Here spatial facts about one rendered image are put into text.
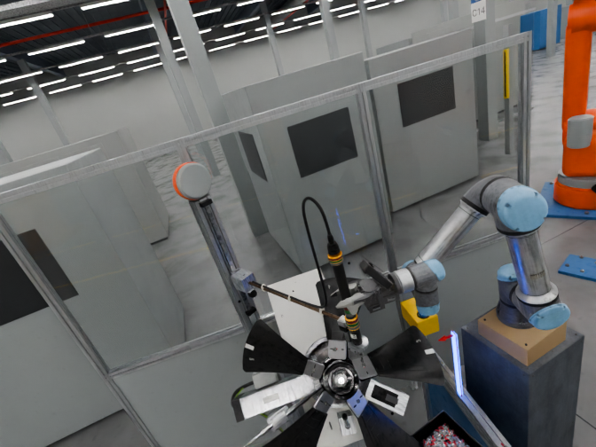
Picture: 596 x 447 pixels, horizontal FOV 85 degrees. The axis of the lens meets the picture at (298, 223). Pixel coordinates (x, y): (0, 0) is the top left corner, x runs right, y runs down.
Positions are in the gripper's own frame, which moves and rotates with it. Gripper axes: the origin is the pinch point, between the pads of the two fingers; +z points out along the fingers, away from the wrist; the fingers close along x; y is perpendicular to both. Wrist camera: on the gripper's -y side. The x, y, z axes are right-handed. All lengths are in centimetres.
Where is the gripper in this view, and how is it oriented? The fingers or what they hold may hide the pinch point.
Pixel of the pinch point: (336, 298)
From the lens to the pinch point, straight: 106.7
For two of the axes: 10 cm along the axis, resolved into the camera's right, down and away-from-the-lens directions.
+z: -9.5, 3.1, -0.7
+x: -1.8, -3.6, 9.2
